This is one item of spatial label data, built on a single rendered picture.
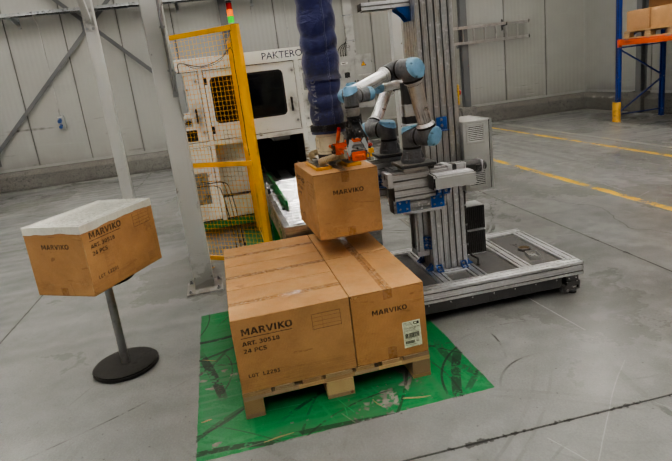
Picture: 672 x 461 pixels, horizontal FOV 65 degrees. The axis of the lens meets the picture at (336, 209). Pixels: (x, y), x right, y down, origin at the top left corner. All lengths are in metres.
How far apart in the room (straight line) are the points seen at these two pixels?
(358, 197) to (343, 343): 0.90
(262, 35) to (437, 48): 9.24
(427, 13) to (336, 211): 1.35
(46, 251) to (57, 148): 9.83
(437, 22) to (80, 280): 2.58
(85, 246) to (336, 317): 1.39
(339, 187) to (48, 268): 1.68
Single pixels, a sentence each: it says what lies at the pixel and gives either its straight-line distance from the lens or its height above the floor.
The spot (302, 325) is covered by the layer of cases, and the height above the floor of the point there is 0.44.
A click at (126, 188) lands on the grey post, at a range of 6.65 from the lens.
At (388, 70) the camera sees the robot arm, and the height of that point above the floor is 1.61.
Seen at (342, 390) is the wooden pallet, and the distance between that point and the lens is 2.93.
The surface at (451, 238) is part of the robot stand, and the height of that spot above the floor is 0.44.
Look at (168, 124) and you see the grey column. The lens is 4.39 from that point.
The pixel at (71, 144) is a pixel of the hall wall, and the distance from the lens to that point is 12.99.
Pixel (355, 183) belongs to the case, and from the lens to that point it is 3.17.
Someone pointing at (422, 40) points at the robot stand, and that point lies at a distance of 3.52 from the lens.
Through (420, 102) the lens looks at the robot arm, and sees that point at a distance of 3.17.
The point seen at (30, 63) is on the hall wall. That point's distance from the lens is 13.11.
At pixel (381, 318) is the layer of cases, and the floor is 0.39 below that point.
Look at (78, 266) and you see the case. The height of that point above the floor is 0.80.
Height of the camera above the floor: 1.63
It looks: 14 degrees down
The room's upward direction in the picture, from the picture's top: 7 degrees counter-clockwise
